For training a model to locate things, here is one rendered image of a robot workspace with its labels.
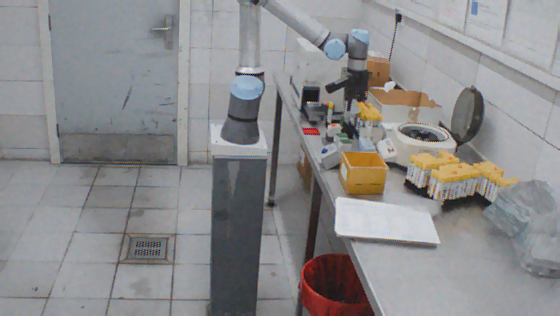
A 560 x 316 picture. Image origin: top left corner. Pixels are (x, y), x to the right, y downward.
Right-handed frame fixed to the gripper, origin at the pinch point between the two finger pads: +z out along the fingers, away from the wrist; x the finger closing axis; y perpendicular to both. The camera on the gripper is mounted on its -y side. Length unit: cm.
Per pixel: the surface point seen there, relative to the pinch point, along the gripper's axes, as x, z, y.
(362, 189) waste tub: -44.8, 9.6, -2.0
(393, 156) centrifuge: -21.4, 7.3, 15.4
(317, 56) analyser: 37.7, -15.5, -6.8
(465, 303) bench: -102, 12, 12
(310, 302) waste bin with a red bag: -41, 60, -14
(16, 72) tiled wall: 162, 31, -195
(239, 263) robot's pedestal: -17, 59, -40
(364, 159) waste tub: -32.0, 4.3, 1.0
